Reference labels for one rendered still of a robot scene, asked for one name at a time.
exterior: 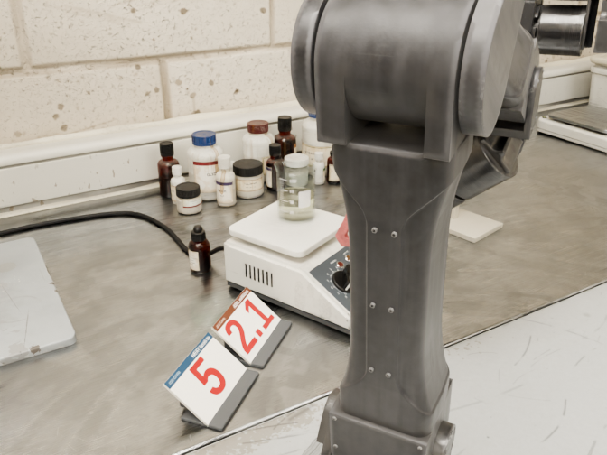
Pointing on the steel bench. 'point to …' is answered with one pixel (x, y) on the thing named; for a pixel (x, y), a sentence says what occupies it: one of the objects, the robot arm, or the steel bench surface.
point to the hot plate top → (261, 234)
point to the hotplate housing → (285, 280)
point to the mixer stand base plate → (29, 304)
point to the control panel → (323, 273)
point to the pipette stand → (471, 225)
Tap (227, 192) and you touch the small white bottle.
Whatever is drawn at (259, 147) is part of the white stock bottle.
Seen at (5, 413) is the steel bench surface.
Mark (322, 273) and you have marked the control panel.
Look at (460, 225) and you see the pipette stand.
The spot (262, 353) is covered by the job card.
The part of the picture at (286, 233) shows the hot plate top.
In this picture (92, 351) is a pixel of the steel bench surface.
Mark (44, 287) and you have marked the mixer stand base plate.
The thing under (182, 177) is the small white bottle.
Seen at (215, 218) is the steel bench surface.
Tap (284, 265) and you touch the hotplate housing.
